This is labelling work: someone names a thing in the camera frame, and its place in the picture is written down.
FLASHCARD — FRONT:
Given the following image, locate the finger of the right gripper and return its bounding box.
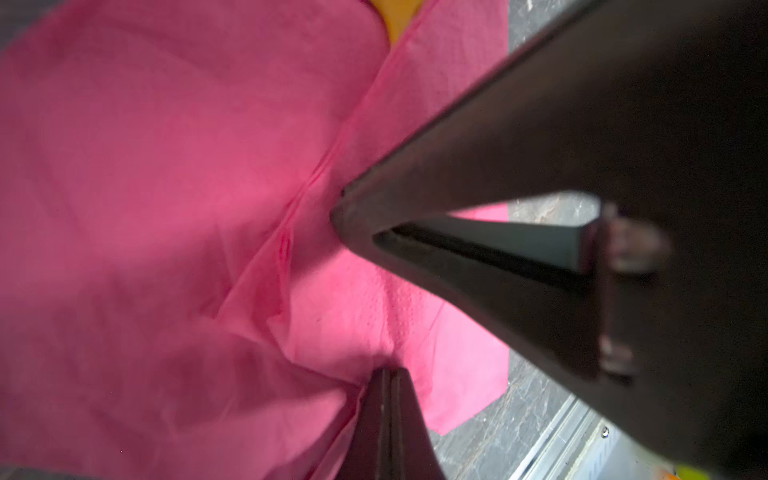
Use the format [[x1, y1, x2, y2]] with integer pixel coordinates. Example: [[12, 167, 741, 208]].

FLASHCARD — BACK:
[[331, 1, 767, 474]]

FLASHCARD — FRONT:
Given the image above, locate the magenta paper napkin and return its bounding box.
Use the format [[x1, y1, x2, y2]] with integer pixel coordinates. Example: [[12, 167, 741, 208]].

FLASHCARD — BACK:
[[1, 1, 508, 479]]

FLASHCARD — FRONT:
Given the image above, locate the yellow plastic spoon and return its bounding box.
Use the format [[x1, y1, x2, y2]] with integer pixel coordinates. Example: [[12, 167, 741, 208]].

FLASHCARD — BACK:
[[369, 0, 424, 45]]

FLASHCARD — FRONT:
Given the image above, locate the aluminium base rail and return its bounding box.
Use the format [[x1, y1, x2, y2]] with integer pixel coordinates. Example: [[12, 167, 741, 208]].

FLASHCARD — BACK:
[[511, 395, 676, 480]]

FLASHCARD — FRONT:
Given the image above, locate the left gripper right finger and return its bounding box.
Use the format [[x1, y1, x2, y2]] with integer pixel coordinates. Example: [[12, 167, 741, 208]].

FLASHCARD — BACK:
[[390, 368, 445, 480]]

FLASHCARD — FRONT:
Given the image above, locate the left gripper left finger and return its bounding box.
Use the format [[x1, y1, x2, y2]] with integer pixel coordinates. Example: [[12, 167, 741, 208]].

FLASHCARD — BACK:
[[336, 369, 392, 480]]

